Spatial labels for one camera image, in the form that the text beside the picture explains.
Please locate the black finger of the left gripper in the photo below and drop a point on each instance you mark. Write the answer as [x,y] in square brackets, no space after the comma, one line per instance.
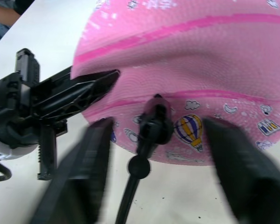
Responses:
[60,75]
[84,91]

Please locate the pink printed rubber ball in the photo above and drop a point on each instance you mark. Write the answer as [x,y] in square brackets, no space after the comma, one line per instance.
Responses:
[177,58]

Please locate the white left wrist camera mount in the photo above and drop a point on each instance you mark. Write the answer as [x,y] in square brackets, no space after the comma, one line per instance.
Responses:
[4,152]

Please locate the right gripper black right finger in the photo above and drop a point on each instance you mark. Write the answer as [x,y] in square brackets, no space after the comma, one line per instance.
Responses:
[247,177]

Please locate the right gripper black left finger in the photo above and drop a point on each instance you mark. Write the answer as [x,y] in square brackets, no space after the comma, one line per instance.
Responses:
[79,177]

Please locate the person in blue clothes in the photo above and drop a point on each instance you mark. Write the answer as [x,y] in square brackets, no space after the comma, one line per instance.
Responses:
[0,25]

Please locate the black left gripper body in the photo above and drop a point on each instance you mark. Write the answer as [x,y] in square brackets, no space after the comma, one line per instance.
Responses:
[11,109]

